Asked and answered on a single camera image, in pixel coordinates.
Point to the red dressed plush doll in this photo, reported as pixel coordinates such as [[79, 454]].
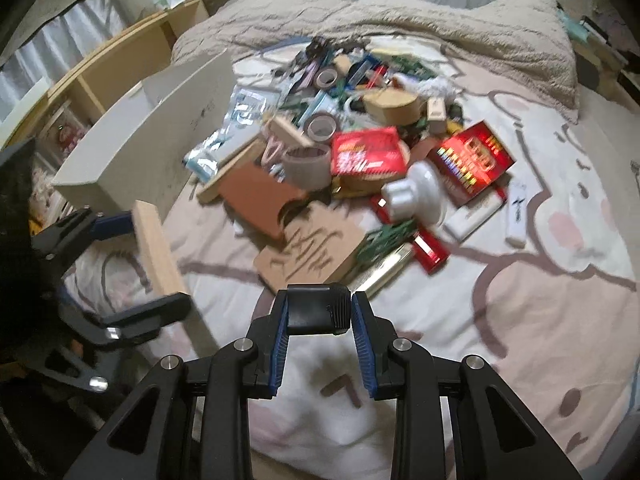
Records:
[[67, 137]]

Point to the pile of small assorted things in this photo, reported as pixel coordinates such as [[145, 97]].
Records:
[[350, 60]]

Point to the red plastic packet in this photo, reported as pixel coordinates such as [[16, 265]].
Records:
[[365, 152]]

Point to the wooden bedside shelf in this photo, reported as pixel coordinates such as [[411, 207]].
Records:
[[125, 55]]

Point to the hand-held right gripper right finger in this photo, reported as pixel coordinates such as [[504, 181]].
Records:
[[365, 355]]

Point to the red foil box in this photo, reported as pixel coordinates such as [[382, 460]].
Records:
[[475, 160]]

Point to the white lighter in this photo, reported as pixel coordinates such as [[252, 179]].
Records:
[[517, 215]]

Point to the beige fluffy blanket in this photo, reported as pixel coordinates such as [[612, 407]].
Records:
[[450, 35]]

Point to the red metallic case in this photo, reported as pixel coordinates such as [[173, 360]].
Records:
[[430, 252]]

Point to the oval wooden box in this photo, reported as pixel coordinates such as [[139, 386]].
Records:
[[390, 110]]

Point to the gold metal bar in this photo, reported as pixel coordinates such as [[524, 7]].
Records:
[[385, 270]]

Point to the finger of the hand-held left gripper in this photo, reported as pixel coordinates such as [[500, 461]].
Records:
[[150, 312], [112, 225]]

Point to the grey packing tape roll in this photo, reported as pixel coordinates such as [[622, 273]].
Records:
[[321, 138]]

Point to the brown leather piece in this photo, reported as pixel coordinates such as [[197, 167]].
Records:
[[255, 195]]

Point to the white cardboard box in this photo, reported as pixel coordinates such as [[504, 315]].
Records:
[[150, 160]]

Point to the short wooden block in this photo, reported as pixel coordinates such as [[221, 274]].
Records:
[[287, 130]]

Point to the white slim box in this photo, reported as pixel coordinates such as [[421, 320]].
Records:
[[470, 220]]

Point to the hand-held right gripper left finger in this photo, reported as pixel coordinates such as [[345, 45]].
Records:
[[277, 355]]

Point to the light wooden board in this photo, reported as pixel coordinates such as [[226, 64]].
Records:
[[225, 170]]

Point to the clear plastic packets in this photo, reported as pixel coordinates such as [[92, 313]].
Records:
[[215, 145]]

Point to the brown leather disc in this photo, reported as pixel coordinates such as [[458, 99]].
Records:
[[420, 150]]

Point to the long light wooden block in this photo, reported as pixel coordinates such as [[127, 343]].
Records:
[[160, 255]]

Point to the cluttered bedside table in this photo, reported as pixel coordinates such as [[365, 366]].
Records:
[[600, 45]]

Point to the beige tape roll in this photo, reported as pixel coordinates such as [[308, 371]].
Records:
[[305, 170]]

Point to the small brown tape roll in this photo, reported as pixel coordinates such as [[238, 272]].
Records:
[[325, 86]]

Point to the green plastic clip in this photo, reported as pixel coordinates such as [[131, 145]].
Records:
[[385, 240]]

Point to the white curtain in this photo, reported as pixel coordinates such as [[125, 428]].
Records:
[[75, 30]]

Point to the carved wooden plaque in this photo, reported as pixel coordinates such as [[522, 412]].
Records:
[[310, 250]]

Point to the black plastic block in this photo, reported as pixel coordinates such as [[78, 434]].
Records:
[[317, 310]]

